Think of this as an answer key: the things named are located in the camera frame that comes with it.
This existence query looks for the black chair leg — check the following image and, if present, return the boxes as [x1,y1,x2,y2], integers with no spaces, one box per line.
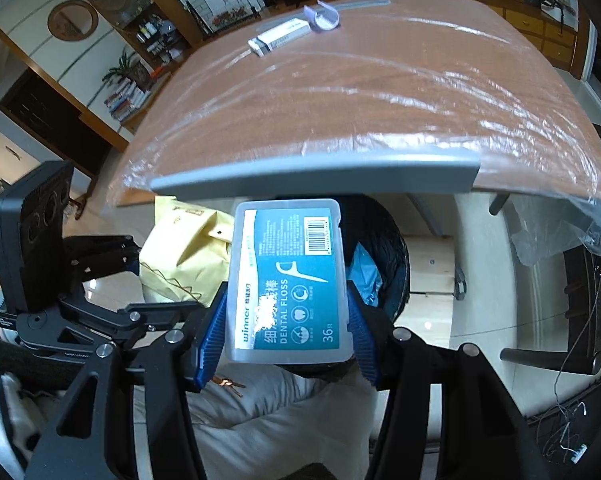
[501,345,601,377]

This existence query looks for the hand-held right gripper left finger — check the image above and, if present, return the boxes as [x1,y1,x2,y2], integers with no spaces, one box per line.
[28,280,231,480]

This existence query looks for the stack of books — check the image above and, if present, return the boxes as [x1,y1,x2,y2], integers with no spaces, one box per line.
[103,77,154,123]

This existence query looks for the white cloth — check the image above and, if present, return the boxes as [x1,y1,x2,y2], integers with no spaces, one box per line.
[130,370,386,480]

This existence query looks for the grey table edge rail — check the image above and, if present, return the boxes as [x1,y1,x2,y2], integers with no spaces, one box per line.
[150,149,481,201]

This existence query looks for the lavender hair roller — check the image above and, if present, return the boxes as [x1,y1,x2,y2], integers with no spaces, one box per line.
[303,1,341,32]

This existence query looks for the green potted plant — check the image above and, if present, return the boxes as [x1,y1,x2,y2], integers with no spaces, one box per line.
[103,50,148,86]

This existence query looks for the round wooden wall plaque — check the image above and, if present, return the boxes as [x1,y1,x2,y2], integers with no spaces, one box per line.
[48,0,100,41]

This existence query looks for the yellow cloth drawstring bag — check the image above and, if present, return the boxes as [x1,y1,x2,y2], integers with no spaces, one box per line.
[139,195,246,391]

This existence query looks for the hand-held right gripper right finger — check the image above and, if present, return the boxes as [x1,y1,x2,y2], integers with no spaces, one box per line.
[345,280,549,480]

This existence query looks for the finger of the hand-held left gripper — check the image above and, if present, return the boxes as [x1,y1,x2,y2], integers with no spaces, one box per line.
[55,300,208,348]
[63,234,144,286]

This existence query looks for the teal dental floss box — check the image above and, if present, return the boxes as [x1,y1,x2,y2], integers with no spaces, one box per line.
[224,198,357,365]

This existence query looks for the bird picture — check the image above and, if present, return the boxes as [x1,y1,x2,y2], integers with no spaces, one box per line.
[199,0,261,36]

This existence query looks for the black trash bin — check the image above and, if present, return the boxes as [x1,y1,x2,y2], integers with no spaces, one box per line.
[275,195,410,378]

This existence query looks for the blue face mask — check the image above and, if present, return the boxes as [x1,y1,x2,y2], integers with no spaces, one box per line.
[349,242,381,308]

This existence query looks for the white toothpaste box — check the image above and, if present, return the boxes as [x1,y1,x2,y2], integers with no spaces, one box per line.
[248,17,314,57]

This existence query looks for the group of small bottles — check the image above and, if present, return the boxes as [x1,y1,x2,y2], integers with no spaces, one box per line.
[135,15,176,56]

